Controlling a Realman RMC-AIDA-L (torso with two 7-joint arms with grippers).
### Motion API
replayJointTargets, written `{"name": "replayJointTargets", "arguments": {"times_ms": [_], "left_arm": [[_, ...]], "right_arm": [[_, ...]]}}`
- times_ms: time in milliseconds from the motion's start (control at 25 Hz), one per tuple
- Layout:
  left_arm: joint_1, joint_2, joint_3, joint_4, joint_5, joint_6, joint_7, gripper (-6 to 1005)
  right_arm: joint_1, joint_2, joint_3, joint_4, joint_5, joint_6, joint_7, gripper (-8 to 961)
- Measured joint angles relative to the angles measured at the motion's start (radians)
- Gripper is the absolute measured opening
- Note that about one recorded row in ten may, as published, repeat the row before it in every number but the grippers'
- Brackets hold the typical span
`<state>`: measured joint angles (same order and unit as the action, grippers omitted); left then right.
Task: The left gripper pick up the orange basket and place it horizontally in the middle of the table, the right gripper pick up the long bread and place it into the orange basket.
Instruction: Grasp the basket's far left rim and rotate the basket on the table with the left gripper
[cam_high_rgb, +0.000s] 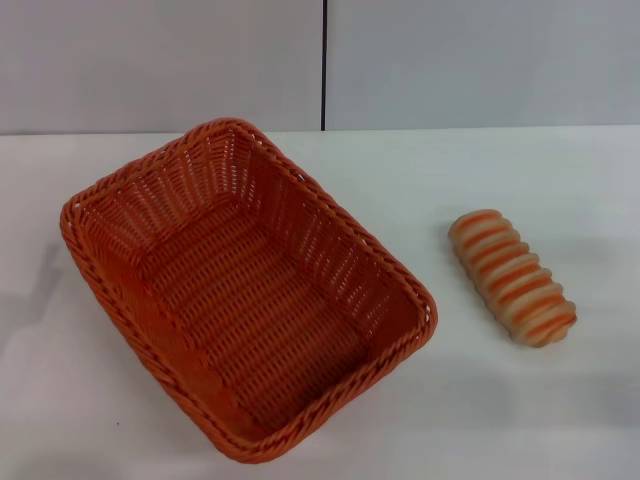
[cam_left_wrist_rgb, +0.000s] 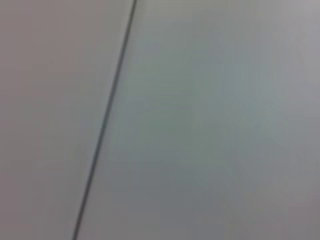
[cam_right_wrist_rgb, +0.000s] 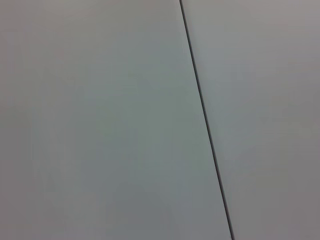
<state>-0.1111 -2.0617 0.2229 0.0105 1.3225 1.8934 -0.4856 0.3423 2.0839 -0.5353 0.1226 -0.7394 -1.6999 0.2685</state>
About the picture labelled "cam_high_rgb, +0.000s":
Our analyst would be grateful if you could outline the orange striped bread roll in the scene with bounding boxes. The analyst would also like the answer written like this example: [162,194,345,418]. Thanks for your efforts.
[448,209,579,347]

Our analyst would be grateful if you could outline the black vertical wall strip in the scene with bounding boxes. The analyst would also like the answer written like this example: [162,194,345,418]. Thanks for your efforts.
[319,0,329,133]

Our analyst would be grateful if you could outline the orange woven rectangular basket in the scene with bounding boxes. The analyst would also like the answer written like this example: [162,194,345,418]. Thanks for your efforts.
[59,117,439,464]

